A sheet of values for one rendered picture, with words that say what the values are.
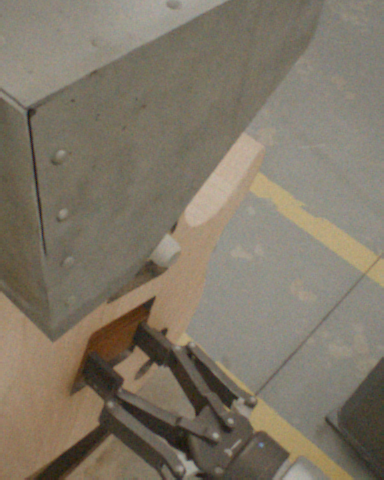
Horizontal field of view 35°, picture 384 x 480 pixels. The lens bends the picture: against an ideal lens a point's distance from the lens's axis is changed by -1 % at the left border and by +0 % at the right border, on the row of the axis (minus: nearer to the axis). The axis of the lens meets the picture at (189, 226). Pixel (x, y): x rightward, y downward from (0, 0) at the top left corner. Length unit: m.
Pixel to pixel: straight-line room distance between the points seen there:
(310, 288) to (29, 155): 1.89
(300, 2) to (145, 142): 0.10
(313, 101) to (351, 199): 0.56
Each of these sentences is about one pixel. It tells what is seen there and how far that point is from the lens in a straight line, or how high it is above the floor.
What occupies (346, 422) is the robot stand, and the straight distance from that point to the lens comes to 1.81.
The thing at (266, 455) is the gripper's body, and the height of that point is 1.10.
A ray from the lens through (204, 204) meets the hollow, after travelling 0.64.
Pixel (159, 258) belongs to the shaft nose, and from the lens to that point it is 0.48.
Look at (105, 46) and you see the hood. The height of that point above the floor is 1.53.
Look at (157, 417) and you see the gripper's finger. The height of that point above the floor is 1.09.
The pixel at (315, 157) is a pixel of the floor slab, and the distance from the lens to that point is 2.47.
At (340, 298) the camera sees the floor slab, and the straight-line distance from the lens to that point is 2.07.
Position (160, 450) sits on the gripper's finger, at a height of 1.10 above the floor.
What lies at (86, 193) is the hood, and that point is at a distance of 0.23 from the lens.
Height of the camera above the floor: 1.65
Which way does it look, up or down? 51 degrees down
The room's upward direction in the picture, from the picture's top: 10 degrees clockwise
